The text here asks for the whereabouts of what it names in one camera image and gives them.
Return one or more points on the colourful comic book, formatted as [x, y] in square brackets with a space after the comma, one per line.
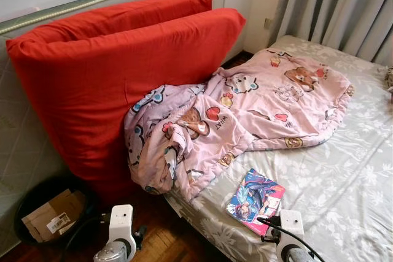
[255, 197]

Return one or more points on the pink cartoon blanket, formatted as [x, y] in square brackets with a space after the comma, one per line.
[264, 102]

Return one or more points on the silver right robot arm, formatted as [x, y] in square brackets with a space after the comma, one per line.
[295, 256]

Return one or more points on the black waste bin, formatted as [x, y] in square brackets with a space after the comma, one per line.
[86, 194]

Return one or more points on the bed with grey floral sheet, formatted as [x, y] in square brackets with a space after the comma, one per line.
[344, 170]

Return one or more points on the thick red cushion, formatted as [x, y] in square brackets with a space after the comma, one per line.
[92, 90]

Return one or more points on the green quilted mattress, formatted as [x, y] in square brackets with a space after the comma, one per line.
[18, 121]

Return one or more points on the thin red cushion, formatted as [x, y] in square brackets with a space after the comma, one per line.
[123, 19]

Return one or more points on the grey pleated curtain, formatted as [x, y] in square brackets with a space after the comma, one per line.
[331, 4]

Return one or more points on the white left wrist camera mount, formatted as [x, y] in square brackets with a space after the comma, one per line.
[121, 222]

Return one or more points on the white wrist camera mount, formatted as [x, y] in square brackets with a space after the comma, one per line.
[291, 222]
[121, 222]

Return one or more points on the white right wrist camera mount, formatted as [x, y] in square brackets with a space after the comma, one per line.
[291, 222]

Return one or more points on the beige wall socket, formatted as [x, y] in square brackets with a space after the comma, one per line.
[268, 23]

